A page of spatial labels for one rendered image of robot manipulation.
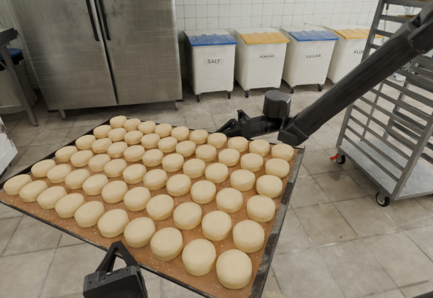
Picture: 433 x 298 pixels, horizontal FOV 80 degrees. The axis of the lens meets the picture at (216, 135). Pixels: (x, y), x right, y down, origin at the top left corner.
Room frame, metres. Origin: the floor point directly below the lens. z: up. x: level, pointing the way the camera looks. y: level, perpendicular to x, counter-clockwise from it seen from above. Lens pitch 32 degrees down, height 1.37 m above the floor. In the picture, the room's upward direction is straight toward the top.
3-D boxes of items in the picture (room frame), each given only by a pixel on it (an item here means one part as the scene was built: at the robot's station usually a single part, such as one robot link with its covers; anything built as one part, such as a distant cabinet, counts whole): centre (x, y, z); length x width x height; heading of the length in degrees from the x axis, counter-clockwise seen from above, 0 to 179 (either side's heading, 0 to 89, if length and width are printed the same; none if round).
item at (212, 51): (3.29, 0.09, 0.38); 0.64 x 0.54 x 0.77; 14
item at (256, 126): (0.64, -0.10, 1.00); 0.07 x 0.07 x 0.10; 19
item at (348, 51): (3.67, -1.82, 0.38); 0.64 x 0.54 x 0.77; 9
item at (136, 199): (0.36, 0.15, 1.00); 0.05 x 0.05 x 0.02
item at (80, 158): (0.51, 0.33, 0.98); 0.05 x 0.05 x 0.02
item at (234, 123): (0.62, -0.03, 0.98); 0.09 x 0.07 x 0.07; 109
